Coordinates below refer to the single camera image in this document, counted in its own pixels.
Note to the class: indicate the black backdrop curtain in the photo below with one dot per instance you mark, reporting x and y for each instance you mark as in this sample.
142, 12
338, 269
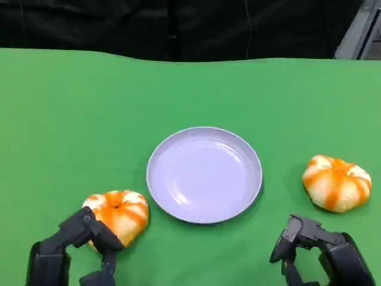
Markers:
149, 26

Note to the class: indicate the green table cloth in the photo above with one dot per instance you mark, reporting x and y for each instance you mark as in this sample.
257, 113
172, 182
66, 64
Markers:
89, 119

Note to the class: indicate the orange and white bread roll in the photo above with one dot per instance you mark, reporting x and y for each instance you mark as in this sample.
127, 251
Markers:
336, 184
125, 214

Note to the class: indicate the grey metal frame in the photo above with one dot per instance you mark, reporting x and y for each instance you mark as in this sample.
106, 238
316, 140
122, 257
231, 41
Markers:
357, 35

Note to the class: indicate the lilac plate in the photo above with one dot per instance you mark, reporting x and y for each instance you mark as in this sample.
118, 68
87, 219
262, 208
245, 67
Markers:
205, 178

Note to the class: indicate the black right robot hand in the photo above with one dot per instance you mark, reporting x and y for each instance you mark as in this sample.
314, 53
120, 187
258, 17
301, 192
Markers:
342, 259

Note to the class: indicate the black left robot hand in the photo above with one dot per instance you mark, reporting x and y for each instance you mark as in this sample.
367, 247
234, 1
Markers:
49, 256

